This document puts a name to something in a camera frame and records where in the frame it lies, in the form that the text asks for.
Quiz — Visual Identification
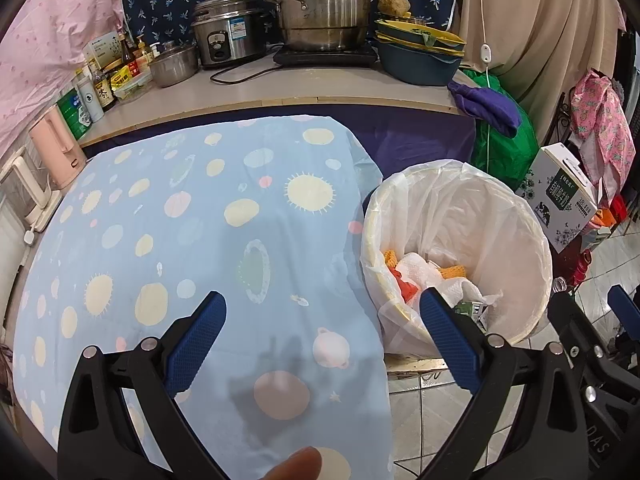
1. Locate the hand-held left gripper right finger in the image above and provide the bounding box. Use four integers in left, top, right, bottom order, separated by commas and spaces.
419, 289, 591, 480

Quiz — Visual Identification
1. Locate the dark purple sheet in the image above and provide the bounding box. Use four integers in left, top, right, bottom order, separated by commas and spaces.
80, 105, 476, 181

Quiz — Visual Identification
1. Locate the dark green drink carton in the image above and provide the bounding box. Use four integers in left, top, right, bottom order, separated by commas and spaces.
452, 300, 486, 331

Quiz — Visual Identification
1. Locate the white paper tissue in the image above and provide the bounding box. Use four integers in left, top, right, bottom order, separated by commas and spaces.
397, 252, 503, 311

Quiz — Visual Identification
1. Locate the white cardboard box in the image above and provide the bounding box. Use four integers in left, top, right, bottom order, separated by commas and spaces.
82, 32, 126, 68

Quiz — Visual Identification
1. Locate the pink electric kettle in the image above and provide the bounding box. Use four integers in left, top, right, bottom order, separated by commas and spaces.
28, 106, 87, 188

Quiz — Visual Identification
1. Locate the navy printed cloth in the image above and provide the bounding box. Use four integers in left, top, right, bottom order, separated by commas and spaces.
122, 0, 463, 56

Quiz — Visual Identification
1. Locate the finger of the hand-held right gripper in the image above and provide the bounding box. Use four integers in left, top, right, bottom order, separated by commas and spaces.
547, 291, 608, 386
606, 284, 640, 342

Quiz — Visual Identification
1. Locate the beige curtain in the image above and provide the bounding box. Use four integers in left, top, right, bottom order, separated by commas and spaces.
440, 0, 628, 136

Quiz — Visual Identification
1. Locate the small steel lidded pot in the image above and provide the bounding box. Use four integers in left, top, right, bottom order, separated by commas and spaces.
148, 40, 199, 88

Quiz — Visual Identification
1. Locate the white cable with switch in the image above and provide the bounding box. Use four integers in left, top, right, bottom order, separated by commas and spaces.
470, 0, 493, 171

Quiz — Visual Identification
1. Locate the dark glass bottle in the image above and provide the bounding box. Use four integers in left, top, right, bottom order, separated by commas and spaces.
117, 32, 138, 68

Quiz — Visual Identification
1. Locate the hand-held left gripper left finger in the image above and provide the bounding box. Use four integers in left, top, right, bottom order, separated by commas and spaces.
57, 290, 228, 480

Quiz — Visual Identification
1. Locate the dark sauce bottle white label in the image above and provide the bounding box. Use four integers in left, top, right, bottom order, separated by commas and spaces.
89, 60, 117, 112

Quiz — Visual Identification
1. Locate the green bag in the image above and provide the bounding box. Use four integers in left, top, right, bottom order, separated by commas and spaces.
460, 70, 538, 191

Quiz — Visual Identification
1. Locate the black metal rack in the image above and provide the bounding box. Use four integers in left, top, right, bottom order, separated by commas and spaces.
542, 87, 583, 148

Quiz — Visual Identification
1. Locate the brown loofah sponge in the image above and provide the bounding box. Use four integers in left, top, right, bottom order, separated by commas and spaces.
377, 0, 412, 18

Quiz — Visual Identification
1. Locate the yellow condiment bottle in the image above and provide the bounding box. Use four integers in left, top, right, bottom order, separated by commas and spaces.
135, 35, 153, 73

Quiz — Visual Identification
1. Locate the black power cable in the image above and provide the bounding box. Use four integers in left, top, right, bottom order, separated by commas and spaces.
210, 62, 286, 85

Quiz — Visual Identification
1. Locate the blue planet print tablecloth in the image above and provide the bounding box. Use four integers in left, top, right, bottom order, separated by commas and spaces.
12, 115, 393, 480

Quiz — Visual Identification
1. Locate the black induction cooker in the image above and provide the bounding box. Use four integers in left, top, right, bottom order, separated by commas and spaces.
272, 42, 378, 67

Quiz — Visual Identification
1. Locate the white bin with liner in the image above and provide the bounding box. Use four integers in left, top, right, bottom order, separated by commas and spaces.
360, 159, 553, 361

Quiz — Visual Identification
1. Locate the stacked steel steamer pot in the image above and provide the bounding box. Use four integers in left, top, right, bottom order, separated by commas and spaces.
263, 0, 393, 52

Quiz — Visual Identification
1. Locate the pink floral cloth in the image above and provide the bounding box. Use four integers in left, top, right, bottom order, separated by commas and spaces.
570, 70, 636, 211

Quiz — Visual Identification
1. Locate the dark blue basin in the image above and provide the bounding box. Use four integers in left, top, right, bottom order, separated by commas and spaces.
376, 40, 463, 86

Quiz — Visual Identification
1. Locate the white glass kettle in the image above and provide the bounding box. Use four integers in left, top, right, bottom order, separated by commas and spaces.
0, 155, 63, 233

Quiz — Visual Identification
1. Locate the purple cloth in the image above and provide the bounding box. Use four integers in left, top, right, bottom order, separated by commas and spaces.
447, 80, 523, 137

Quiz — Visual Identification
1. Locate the clear plastic food container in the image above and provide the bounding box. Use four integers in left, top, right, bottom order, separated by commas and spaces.
112, 62, 153, 98

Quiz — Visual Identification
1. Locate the wooden stool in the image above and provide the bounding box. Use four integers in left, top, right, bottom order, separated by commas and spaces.
385, 352, 451, 376

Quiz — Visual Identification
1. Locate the steel rice cooker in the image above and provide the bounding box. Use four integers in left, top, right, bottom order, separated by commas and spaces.
191, 0, 273, 68

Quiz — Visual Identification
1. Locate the green can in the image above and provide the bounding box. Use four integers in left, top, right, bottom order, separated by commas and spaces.
56, 87, 92, 140

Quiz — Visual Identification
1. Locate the pink dotted curtain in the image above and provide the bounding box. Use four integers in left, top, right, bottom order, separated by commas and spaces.
0, 0, 161, 156

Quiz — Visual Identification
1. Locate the white milk box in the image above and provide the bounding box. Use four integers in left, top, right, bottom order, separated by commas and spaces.
528, 142, 603, 253

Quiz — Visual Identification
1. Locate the red plastic bag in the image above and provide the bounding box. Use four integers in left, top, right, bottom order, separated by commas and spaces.
390, 266, 421, 303

